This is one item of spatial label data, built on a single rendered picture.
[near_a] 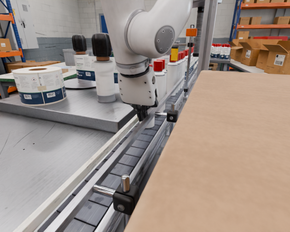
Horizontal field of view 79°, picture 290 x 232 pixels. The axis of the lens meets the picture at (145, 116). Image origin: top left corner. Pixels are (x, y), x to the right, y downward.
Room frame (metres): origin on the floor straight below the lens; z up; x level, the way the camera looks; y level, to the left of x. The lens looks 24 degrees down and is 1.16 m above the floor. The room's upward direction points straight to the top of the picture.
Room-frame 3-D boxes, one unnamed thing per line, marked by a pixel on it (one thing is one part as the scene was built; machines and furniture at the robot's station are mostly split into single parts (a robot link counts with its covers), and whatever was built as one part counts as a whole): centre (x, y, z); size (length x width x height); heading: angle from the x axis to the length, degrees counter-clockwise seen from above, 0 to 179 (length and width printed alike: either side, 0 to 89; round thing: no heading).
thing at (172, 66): (0.90, -0.14, 0.98); 0.05 x 0.05 x 0.20
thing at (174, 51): (0.84, -0.13, 1.09); 0.03 x 0.01 x 0.06; 70
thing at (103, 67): (0.82, 0.19, 1.03); 0.09 x 0.09 x 0.30
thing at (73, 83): (1.17, 0.40, 0.89); 0.31 x 0.31 x 0.01
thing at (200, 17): (0.92, -0.25, 1.18); 0.04 x 0.04 x 0.21
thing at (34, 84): (0.84, 0.50, 0.95); 0.20 x 0.20 x 0.14
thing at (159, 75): (0.64, -0.05, 0.98); 0.05 x 0.05 x 0.20
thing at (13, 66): (4.29, 2.72, 0.32); 1.20 x 0.83 x 0.64; 79
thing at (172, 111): (0.46, -0.06, 0.91); 0.07 x 0.03 x 0.16; 70
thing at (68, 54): (2.87, 0.92, 0.91); 0.60 x 0.40 x 0.22; 174
